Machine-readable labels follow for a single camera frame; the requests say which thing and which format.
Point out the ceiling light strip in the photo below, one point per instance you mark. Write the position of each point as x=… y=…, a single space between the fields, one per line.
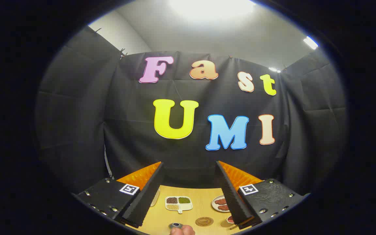
x=310 y=42

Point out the round cork coaster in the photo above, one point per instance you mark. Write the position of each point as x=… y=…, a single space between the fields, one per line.
x=204 y=221

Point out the white oval plate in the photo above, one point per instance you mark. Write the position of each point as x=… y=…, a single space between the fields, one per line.
x=216 y=205

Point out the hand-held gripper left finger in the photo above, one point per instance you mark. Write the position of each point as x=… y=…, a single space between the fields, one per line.
x=145 y=199

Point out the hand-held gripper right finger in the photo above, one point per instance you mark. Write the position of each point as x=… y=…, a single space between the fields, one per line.
x=232 y=199

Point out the silver juice bottle green label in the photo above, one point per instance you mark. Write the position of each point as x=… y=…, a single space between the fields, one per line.
x=175 y=225

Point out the brown meat piece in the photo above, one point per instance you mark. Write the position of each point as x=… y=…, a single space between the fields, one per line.
x=224 y=207
x=221 y=201

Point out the black backdrop cloth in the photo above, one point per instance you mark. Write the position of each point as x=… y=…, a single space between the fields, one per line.
x=126 y=130

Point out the white cup pink inside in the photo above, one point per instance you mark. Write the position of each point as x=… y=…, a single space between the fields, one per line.
x=229 y=219

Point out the wooden table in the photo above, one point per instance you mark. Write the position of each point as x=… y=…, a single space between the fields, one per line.
x=201 y=202

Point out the white divided dish of beans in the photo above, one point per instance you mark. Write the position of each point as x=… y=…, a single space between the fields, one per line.
x=179 y=203

